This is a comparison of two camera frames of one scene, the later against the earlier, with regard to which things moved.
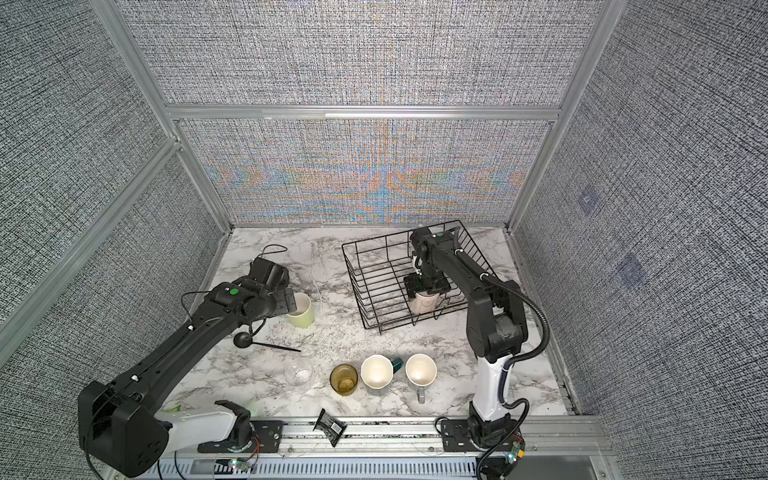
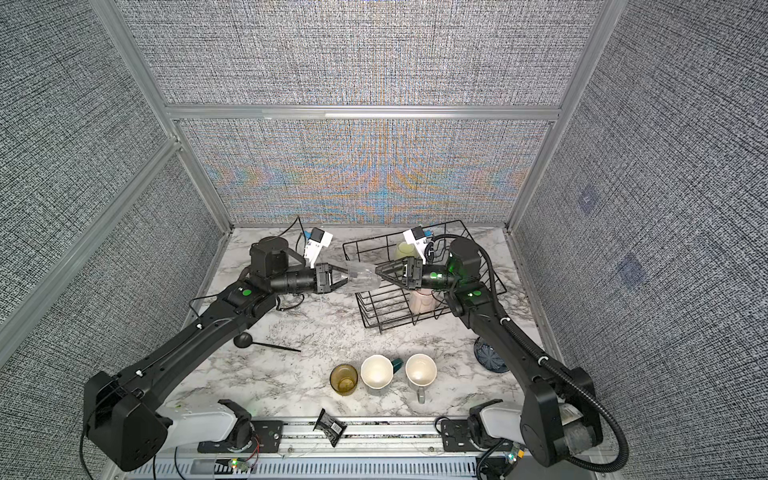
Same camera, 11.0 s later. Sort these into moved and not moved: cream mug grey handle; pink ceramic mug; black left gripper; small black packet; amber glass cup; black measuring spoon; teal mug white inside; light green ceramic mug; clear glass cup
Moved: light green ceramic mug; clear glass cup; black left gripper
Not moved: teal mug white inside; amber glass cup; small black packet; black measuring spoon; cream mug grey handle; pink ceramic mug
